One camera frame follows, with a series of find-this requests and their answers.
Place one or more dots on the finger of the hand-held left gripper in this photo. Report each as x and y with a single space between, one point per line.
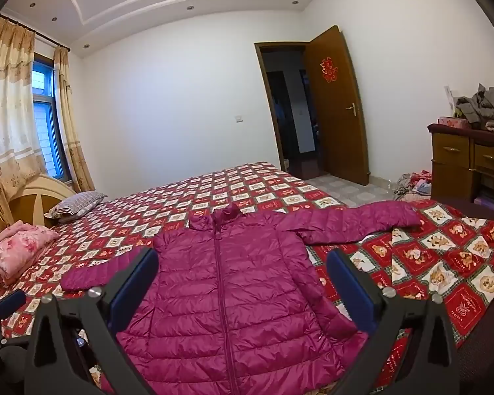
9 302

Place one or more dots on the heap of colourful clothes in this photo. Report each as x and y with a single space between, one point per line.
413 183

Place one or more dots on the window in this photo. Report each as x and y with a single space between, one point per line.
45 131

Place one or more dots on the pile of grey clothes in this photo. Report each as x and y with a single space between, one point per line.
488 107

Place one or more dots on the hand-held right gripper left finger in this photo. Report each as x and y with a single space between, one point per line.
134 286

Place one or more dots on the red paper door decoration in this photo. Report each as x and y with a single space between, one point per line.
330 68

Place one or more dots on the narrow beige floral curtain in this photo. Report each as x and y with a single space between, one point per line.
70 123

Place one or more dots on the wooden dresser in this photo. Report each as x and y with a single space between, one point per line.
453 164

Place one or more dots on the pink folded blanket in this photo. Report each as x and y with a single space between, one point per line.
18 251

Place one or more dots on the blue cloth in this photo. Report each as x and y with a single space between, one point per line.
279 113

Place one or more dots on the striped pillow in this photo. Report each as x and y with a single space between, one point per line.
76 205

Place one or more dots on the cream wooden headboard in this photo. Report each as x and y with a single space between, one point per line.
29 197

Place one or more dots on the red checked printed bed sheet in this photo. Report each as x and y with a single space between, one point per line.
251 189

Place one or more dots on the magenta puffer jacket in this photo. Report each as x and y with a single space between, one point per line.
230 296

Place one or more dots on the pink patterned box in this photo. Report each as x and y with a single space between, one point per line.
453 122

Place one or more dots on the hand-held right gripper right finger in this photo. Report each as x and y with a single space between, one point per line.
350 288

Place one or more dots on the wide beige floral curtain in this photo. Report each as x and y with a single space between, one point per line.
10 103

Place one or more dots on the brown wooden door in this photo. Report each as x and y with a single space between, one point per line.
337 140

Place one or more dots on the white paper sheet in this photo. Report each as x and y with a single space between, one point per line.
449 98

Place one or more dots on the curtain rod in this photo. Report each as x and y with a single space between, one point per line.
37 33

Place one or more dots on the dark wooden door frame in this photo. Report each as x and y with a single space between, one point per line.
265 103

